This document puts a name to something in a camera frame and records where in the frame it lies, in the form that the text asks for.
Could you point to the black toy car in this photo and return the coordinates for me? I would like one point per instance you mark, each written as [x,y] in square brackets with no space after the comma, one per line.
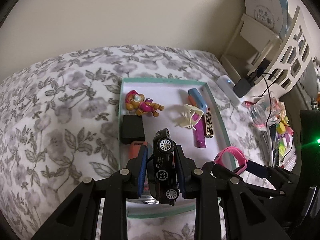
[161,169]

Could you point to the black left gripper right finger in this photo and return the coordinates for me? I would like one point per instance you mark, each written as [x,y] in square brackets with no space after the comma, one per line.
[249,210]

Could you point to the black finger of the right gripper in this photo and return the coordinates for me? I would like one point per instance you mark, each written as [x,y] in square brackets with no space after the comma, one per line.
[285,193]

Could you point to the black charger block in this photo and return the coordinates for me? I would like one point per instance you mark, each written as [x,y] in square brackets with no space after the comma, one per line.
[242,87]

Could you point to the teal white cardboard box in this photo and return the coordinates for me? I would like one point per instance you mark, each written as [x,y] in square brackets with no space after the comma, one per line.
[172,94]

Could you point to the small orange blue toy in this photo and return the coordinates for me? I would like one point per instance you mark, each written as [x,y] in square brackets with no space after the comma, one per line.
[197,100]

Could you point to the floral grey white blanket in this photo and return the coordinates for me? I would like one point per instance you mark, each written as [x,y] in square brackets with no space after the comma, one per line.
[59,122]

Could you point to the white power bank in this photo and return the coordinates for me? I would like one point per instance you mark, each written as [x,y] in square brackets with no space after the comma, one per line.
[227,85]

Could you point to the cream wooden shelf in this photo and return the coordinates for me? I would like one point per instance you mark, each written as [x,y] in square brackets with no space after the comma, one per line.
[288,56]

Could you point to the gold patterned lighter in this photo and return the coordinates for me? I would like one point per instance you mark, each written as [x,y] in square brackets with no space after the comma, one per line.
[208,125]

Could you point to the colourful clutter pile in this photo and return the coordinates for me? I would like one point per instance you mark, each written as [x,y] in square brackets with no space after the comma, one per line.
[276,134]

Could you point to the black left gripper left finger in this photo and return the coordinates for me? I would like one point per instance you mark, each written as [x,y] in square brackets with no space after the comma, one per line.
[77,216]

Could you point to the white paper booklet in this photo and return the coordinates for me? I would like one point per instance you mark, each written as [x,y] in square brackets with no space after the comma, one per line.
[273,14]

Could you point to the pink brown dog figurine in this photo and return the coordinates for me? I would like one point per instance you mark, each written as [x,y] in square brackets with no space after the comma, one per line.
[140,105]

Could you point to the black power adapter plug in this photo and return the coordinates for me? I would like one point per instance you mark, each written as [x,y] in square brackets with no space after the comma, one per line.
[132,129]

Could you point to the pink smart wristband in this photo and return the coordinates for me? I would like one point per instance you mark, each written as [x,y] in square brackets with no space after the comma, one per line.
[232,157]

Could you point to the cream plastic toy chair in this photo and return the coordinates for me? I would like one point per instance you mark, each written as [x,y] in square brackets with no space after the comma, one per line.
[191,116]

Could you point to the orange blue toy car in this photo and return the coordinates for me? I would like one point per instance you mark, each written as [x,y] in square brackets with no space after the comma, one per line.
[135,148]

